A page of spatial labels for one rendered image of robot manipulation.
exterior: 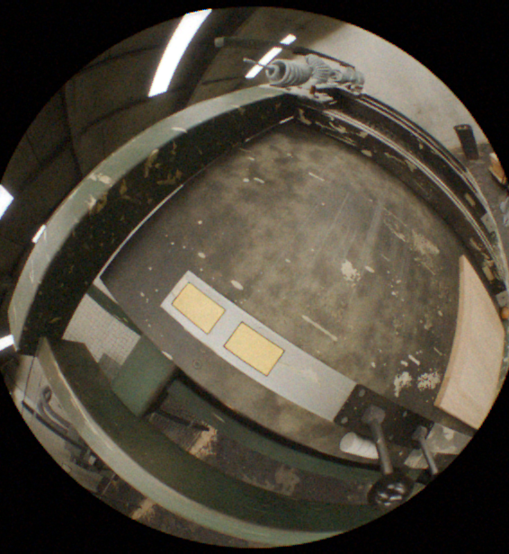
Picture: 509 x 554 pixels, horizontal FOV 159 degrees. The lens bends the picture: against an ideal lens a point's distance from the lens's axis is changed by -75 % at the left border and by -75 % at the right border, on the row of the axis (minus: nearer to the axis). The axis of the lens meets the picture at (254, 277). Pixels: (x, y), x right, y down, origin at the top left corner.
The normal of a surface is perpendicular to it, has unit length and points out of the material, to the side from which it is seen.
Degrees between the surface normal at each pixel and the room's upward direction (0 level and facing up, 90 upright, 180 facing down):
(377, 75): 90
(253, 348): 55
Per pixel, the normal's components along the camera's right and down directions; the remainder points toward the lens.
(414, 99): -0.51, 0.76
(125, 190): 0.82, 0.55
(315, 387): 0.03, -0.35
